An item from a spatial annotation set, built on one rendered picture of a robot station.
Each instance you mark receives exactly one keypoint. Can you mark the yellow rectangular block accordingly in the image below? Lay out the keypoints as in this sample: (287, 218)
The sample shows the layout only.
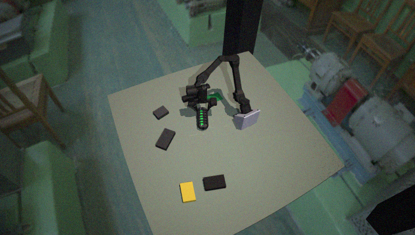
(187, 191)

